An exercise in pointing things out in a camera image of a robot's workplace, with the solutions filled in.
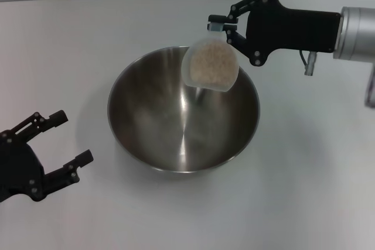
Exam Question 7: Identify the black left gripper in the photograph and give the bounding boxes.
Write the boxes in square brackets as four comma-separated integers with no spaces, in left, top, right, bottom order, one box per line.
[0,109,95,203]

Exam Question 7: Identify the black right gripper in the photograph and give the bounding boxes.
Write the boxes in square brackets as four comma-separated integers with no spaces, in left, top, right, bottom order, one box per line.
[207,0,343,66]

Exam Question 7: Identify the white rice grains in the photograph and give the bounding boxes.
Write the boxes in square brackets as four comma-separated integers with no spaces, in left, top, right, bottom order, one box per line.
[189,42,238,85]

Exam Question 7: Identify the clear plastic cup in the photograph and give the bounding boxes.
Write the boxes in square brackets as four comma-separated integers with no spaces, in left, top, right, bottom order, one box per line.
[180,20,240,93]

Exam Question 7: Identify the stainless steel mixing bowl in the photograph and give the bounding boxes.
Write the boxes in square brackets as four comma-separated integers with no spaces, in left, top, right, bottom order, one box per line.
[107,45,261,174]

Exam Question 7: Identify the metal plug with cable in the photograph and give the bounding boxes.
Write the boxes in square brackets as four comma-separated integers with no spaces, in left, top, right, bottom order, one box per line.
[298,49,319,78]

